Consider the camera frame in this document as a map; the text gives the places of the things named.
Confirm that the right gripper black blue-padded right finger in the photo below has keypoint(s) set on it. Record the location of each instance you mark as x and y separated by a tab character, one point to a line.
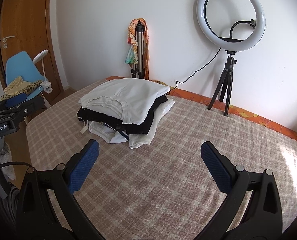
252	207

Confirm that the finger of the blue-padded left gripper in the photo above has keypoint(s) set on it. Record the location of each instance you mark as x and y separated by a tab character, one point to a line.
15	100

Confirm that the white garment under pile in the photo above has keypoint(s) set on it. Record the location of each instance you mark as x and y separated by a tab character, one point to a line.
113	132

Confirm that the black mini tripod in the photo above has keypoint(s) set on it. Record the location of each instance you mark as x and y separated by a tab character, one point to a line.
224	86

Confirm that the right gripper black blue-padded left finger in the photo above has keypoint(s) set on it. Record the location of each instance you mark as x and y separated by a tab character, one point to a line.
47	208

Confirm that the white ring light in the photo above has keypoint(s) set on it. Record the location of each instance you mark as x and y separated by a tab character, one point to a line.
228	44

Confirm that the silver folded tripod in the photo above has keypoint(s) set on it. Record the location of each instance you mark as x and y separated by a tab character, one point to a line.
138	68

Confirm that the beige checkered bed cover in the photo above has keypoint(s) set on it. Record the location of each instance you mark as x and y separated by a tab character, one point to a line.
164	190

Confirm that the white t-shirt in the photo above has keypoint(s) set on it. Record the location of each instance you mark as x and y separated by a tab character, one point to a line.
96	101

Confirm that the wooden door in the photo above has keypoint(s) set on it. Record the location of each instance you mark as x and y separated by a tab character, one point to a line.
29	22

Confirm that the colourful scarf on tripod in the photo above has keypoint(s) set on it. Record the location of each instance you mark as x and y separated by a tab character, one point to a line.
132	52

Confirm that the silver door handle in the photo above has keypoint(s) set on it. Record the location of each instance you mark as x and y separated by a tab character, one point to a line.
5	39

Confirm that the white clip desk lamp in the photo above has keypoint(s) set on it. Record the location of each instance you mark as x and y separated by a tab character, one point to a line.
46	84

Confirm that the orange patterned bed sheet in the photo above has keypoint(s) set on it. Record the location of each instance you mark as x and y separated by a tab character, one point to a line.
251	114

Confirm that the leopard print cloth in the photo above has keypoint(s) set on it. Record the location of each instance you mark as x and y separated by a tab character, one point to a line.
19	86

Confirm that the blue plastic chair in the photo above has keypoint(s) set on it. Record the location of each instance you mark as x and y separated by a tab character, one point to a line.
22	65

